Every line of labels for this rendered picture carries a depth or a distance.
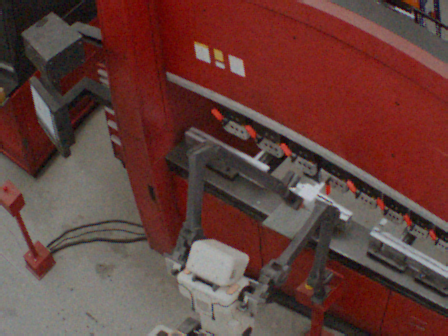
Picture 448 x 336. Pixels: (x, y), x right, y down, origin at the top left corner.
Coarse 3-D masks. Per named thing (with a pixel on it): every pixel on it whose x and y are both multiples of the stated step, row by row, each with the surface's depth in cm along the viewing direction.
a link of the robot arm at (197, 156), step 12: (204, 144) 372; (216, 144) 369; (192, 156) 368; (204, 156) 367; (192, 168) 369; (204, 168) 370; (192, 180) 370; (192, 192) 371; (192, 204) 372; (192, 216) 373; (192, 228) 374; (192, 240) 373
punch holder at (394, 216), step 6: (384, 198) 370; (390, 198) 366; (384, 204) 372; (390, 204) 369; (396, 204) 365; (402, 204) 361; (390, 210) 371; (396, 210) 368; (402, 210) 364; (384, 216) 378; (390, 216) 374; (396, 216) 370; (402, 216) 367; (396, 222) 373; (402, 222) 372
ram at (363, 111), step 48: (192, 0) 373; (240, 0) 349; (192, 48) 402; (240, 48) 377; (288, 48) 352; (336, 48) 328; (240, 96) 403; (288, 96) 377; (336, 96) 351; (384, 96) 324; (432, 96) 296; (336, 144) 374; (384, 144) 346; (432, 144) 316; (384, 192) 367; (432, 192) 336
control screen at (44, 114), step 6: (30, 84) 423; (36, 96) 422; (36, 102) 429; (42, 102) 413; (36, 108) 436; (42, 108) 420; (42, 114) 427; (48, 114) 411; (42, 120) 434; (48, 120) 418; (48, 126) 425
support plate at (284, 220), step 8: (296, 192) 422; (312, 200) 417; (280, 208) 416; (288, 208) 415; (312, 208) 413; (272, 216) 413; (280, 216) 413; (288, 216) 412; (296, 216) 411; (304, 216) 411; (264, 224) 411; (272, 224) 410; (280, 224) 409; (288, 224) 409; (296, 224) 408; (280, 232) 406; (288, 232) 405; (296, 232) 404
